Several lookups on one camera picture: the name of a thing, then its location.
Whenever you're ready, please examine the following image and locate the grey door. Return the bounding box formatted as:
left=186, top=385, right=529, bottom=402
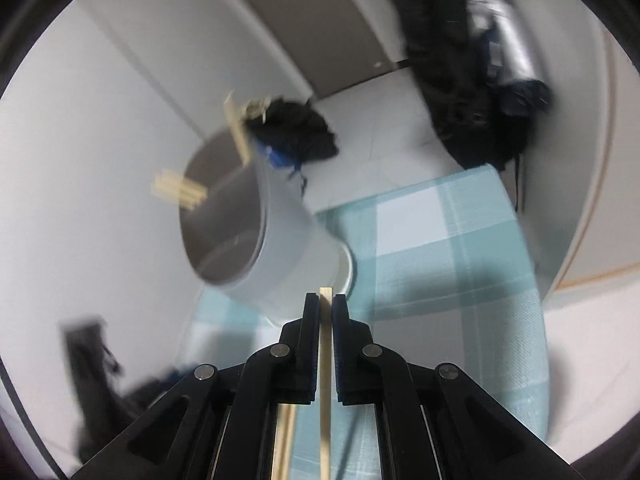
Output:
left=207, top=0, right=401, bottom=98

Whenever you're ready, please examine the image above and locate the silver folding umbrella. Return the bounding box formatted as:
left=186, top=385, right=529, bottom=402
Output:
left=450, top=0, right=553, bottom=117

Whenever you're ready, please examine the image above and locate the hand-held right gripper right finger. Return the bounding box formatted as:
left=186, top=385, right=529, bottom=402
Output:
left=333, top=293, right=576, bottom=480

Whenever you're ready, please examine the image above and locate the teal checked tablecloth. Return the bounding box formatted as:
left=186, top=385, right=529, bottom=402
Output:
left=185, top=162, right=551, bottom=480

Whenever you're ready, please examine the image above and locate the black hanging coat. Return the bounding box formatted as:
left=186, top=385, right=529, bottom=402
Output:
left=385, top=0, right=532, bottom=171

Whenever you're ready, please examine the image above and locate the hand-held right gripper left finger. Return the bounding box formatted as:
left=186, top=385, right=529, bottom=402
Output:
left=70, top=293, right=322, bottom=480

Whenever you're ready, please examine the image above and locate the beige cloth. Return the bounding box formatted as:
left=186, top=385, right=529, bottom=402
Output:
left=240, top=97, right=274, bottom=122

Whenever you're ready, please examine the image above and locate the bunch of wooden chopsticks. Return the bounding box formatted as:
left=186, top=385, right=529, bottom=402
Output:
left=151, top=89, right=257, bottom=211

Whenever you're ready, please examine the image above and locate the blue cardboard box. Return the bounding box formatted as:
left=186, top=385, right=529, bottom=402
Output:
left=257, top=142, right=301, bottom=171

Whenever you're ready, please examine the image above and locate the grey utensil holder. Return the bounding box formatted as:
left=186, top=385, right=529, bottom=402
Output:
left=179, top=127, right=357, bottom=328

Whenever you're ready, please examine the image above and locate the pale wooden chopstick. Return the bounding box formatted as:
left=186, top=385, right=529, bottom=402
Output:
left=272, top=404, right=297, bottom=480
left=318, top=286, right=334, bottom=480

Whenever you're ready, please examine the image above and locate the black bag on floor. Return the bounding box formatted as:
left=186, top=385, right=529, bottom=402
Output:
left=245, top=97, right=339, bottom=167

